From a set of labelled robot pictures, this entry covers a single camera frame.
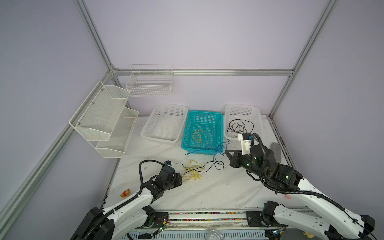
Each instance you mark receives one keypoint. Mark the white mesh wall shelf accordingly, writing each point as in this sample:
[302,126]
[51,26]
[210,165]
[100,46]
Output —
[105,121]

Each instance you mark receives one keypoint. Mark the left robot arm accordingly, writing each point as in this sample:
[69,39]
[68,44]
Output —
[114,222]

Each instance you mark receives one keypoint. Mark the white plastic basket left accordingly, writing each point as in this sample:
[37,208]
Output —
[165,124]

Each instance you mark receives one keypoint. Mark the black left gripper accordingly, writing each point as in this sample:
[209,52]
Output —
[178,179]

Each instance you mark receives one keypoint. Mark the teal plastic basket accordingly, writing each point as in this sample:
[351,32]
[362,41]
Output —
[203,132]

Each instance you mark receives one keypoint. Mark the small yellow figure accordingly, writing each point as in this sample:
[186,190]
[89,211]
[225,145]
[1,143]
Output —
[308,235]

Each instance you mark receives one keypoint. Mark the small orange object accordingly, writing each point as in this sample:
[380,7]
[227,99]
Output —
[126,193]

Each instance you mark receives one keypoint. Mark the white plastic basket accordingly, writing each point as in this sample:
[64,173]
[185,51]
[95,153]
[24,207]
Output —
[239,119]
[165,124]

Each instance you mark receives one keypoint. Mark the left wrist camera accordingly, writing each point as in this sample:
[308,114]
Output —
[167,164]

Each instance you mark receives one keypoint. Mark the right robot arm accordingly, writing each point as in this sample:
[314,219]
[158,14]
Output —
[333,221]

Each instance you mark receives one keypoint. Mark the white wire wall basket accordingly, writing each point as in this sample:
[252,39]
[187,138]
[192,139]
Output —
[151,80]

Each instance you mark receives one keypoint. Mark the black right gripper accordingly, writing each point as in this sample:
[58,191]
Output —
[233,157]

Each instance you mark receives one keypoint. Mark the white plastic basket right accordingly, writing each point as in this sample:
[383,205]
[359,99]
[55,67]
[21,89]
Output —
[239,119]

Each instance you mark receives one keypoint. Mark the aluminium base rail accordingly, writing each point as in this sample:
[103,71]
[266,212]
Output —
[210,219]

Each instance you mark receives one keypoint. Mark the grey oval stone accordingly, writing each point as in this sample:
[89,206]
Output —
[275,147]

